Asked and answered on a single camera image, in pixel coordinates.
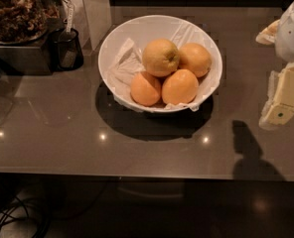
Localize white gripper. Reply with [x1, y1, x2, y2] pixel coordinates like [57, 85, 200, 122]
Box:
[255, 1, 294, 130]

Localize orange with stem dimple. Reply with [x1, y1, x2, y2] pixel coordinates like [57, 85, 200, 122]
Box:
[142, 39, 180, 77]

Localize back right orange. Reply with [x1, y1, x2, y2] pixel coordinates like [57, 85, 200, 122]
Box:
[179, 43, 212, 78]

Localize front right orange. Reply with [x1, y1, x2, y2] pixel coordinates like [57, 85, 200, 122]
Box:
[162, 69, 199, 105]

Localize front left orange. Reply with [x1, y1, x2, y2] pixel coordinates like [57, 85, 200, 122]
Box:
[130, 71, 161, 106]

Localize white bowl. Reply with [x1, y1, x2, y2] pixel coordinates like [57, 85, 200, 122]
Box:
[97, 14, 223, 114]

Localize glass bowl of dried snacks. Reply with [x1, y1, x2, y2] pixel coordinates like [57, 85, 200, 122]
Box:
[0, 0, 60, 45]

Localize white paper liner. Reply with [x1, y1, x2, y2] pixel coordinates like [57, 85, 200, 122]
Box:
[107, 20, 221, 113]

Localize white pillar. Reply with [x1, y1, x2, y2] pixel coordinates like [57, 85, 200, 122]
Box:
[71, 0, 112, 50]

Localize black mesh cup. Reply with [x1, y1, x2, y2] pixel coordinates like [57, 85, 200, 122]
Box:
[49, 28, 83, 71]

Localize white spoon in cup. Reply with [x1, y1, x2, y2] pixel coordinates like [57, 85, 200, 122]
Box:
[59, 0, 74, 42]

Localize dark metal box stand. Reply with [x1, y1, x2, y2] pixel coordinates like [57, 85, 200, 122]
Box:
[0, 17, 66, 76]

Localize black cables on floor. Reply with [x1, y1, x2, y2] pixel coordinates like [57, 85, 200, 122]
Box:
[0, 89, 52, 238]

